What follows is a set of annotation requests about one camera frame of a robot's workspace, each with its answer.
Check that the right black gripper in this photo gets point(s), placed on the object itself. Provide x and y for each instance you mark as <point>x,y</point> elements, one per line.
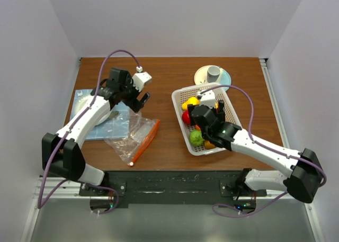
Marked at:
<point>221,114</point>

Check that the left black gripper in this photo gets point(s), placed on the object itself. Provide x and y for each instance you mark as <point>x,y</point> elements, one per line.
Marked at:
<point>134,104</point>

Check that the small red fake fruit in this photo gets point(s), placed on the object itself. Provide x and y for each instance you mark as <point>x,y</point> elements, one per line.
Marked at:
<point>186,118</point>

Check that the yellow fake bell pepper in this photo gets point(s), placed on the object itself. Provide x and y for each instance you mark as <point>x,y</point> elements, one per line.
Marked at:
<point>190,101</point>

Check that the green fake apple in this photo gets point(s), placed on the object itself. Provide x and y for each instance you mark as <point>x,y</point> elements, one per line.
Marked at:
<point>195,138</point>

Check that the clear zip top bag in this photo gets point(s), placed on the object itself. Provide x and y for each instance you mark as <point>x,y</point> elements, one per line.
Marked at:
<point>141,132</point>

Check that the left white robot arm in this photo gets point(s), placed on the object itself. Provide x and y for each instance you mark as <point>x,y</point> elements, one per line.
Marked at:
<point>61,151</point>

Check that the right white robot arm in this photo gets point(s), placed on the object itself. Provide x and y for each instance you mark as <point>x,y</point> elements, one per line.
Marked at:
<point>271,154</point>

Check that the metal spoon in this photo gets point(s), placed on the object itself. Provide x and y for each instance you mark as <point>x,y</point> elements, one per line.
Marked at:
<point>113,115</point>

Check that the blue checkered cloth mat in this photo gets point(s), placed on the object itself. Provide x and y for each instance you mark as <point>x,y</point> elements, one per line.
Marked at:
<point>105,129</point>

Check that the white perforated plastic basket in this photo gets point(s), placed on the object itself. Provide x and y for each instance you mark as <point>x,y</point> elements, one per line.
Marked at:
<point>223,138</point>

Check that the pastel ceramic plate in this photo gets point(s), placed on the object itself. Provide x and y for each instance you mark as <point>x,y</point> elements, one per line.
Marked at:
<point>200,76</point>

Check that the small grey cup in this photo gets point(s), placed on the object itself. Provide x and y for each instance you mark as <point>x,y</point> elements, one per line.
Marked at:
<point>213,73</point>

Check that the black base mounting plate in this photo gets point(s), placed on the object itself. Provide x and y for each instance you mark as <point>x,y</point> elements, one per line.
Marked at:
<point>169,187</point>

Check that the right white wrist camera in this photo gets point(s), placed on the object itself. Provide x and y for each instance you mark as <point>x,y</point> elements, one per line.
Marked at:
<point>208,99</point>

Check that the aluminium frame rail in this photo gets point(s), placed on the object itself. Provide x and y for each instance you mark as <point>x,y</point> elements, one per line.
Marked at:
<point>280,115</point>

